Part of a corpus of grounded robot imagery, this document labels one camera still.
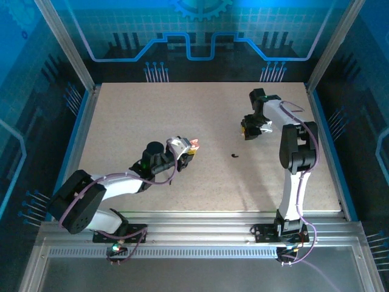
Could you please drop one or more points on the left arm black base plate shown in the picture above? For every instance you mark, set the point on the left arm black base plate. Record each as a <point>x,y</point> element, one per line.
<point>136,228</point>

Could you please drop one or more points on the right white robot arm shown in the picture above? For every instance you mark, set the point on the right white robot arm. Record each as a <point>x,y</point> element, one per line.
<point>291,194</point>

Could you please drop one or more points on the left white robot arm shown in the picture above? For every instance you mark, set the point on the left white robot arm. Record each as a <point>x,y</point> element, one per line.
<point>121,184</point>

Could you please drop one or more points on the grey metal plate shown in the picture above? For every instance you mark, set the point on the grey metal plate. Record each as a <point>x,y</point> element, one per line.
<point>194,273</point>

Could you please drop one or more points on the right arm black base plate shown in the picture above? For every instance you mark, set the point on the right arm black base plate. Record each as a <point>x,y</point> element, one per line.
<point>264,232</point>

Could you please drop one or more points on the small connector board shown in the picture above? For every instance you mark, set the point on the small connector board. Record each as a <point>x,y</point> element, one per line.
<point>116,248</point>
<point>287,250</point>

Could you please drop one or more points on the aluminium table side rail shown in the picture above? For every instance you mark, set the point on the aluminium table side rail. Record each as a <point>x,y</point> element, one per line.
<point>322,134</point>
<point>80,134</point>

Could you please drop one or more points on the aluminium extrusion rail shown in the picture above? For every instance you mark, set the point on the aluminium extrusion rail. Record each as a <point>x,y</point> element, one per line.
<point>197,225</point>

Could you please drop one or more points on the aluminium frame post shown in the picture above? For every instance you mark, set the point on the aluminium frame post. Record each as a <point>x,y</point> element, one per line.
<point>334,45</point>
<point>67,45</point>

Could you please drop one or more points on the pink earbud charging case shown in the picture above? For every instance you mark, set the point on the pink earbud charging case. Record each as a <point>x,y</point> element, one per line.
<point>194,143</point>

